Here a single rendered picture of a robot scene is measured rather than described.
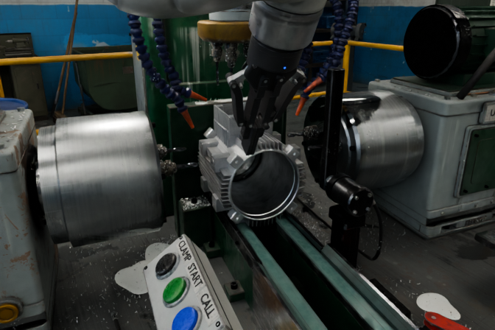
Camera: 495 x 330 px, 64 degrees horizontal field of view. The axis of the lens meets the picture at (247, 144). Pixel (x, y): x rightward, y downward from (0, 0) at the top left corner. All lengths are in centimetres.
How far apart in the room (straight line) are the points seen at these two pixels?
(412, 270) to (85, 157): 73
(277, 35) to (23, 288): 58
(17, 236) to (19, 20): 523
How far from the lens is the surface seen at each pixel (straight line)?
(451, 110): 102
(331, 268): 76
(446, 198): 112
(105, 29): 601
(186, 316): 43
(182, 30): 104
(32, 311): 82
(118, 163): 72
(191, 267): 48
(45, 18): 590
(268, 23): 51
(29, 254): 77
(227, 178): 78
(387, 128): 94
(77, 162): 73
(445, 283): 100
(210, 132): 93
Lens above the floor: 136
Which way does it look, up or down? 19 degrees down
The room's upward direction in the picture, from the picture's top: straight up
